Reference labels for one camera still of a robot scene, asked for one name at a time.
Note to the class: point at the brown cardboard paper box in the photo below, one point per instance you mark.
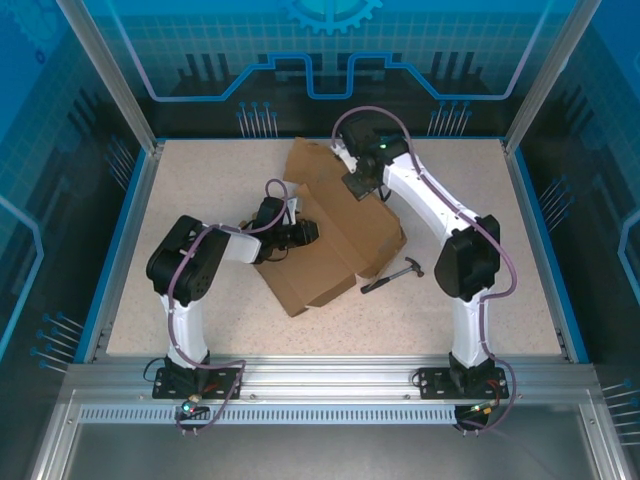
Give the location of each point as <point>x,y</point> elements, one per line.
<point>320,270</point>

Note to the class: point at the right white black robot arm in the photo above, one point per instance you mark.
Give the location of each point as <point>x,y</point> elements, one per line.
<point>467,325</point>

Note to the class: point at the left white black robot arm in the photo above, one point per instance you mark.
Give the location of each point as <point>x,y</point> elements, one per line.
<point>185,325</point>

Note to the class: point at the aluminium cross beam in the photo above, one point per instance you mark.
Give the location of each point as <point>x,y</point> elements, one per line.
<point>325,380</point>

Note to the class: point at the left aluminium side rail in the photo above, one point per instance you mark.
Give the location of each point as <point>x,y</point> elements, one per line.
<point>127,250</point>

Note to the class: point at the aluminium side rail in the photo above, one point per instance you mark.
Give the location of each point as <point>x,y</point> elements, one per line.
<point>535,250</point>
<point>127,250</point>

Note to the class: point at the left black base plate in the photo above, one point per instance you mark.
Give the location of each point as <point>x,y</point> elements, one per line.
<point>220,382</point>

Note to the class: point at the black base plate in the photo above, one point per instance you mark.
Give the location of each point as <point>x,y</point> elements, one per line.
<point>432,382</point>
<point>220,382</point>

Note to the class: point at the right aluminium side rail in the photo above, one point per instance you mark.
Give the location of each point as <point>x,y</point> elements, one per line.
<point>535,250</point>

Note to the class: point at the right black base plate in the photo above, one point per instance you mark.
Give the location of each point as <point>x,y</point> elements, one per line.
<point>432,382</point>

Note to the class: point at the right aluminium frame post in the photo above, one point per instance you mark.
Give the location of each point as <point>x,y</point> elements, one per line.
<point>550,75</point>

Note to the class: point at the aluminium frame post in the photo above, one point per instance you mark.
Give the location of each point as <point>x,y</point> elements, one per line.
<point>550,75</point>
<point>115,80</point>

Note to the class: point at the left aluminium frame post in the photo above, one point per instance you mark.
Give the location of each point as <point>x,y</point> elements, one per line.
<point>115,80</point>

